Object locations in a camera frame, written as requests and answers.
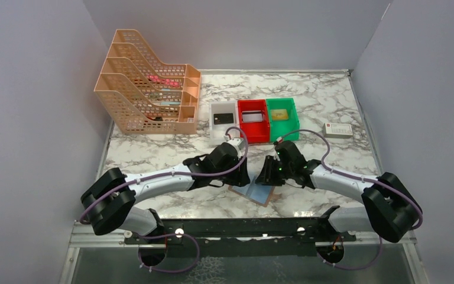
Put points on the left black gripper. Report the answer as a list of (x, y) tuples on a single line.
[(240, 177)]

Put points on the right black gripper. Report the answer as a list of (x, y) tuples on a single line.
[(266, 176)]

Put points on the light blue credit card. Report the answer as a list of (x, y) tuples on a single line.
[(257, 192)]

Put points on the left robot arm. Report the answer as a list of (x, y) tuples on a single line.
[(109, 202)]

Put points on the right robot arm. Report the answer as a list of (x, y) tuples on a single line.
[(386, 206)]

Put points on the black credit card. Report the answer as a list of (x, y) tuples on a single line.
[(223, 118)]

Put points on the white card in red bin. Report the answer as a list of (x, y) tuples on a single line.
[(252, 116)]

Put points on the gold card in green bin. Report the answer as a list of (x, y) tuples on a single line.
[(279, 114)]

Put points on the white plastic bin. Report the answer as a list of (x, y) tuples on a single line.
[(217, 132)]

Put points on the green plastic bin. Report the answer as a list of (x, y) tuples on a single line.
[(280, 128)]

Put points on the red plastic bin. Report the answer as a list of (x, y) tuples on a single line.
[(256, 132)]

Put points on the white box with red label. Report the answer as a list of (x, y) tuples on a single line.
[(335, 130)]

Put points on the red black stamp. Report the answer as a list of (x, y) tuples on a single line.
[(156, 118)]

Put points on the peach plastic file organizer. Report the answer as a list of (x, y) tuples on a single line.
[(130, 98)]

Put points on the pink items in organizer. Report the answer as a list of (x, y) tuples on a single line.
[(163, 82)]

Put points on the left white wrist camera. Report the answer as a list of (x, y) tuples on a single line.
[(238, 143)]

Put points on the black mounting rail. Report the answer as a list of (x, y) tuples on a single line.
[(190, 246)]

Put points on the aluminium frame rail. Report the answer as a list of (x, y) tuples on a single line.
[(209, 231)]

